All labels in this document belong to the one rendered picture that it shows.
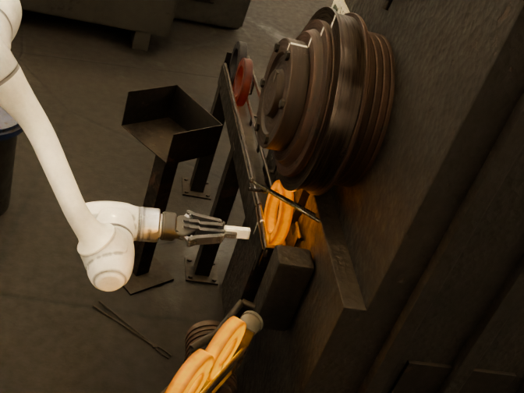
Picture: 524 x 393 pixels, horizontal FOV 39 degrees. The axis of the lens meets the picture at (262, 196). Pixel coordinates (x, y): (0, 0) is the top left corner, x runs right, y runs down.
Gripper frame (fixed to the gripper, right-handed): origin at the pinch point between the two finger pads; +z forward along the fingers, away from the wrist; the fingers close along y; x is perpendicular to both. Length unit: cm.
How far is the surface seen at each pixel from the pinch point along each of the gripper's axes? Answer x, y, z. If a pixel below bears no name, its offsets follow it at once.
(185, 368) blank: 6, 53, -16
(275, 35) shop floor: -81, -314, 67
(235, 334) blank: 2.7, 39.1, -4.0
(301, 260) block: 4.4, 14.2, 14.7
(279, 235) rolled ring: -1.4, -1.8, 12.3
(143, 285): -72, -53, -18
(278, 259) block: 4.5, 14.7, 8.7
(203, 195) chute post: -75, -116, 8
